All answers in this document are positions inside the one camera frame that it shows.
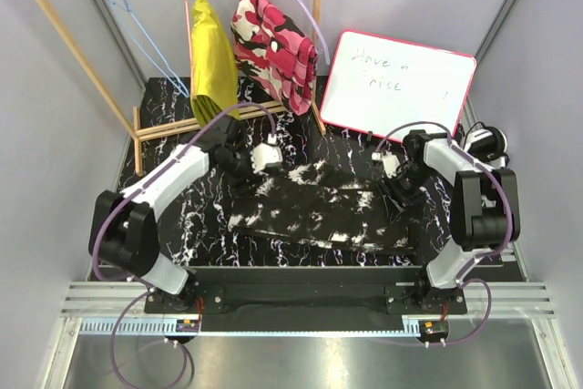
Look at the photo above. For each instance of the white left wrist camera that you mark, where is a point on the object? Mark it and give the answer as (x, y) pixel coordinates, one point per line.
(265, 156)

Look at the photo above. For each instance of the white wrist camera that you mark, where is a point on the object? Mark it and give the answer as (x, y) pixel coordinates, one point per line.
(390, 163)
(265, 156)

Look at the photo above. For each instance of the aluminium rail frame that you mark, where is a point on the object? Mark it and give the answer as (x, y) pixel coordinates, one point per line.
(508, 339)

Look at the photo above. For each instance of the pink framed whiteboard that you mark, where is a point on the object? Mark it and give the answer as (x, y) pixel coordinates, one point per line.
(377, 84)

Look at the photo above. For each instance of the black headphones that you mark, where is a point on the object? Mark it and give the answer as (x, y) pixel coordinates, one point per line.
(488, 144)

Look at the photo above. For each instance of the blue wire hanger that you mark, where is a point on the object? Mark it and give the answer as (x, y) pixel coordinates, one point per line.
(138, 34)

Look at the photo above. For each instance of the black white patterned trousers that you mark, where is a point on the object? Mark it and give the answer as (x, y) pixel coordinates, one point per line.
(319, 205)

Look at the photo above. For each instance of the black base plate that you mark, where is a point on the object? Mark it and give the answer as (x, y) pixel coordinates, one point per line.
(269, 300)

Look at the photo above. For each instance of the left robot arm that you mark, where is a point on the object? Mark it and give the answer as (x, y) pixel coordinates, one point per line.
(124, 230)

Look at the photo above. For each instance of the pink camouflage trousers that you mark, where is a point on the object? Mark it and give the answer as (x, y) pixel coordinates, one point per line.
(271, 49)

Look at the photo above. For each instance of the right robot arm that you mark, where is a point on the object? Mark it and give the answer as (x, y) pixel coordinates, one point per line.
(484, 211)

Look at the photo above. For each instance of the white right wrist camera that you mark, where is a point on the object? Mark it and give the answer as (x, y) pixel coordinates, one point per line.
(390, 163)

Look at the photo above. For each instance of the yellow-green folded garment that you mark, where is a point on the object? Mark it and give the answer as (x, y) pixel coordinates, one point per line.
(214, 74)

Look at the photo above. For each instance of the wooden clothes rack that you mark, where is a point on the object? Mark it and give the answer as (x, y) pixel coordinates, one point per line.
(138, 134)

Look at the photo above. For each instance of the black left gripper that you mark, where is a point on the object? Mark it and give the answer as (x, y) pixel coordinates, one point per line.
(241, 183)

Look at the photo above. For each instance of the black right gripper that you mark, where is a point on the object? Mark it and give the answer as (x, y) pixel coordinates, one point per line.
(406, 201)

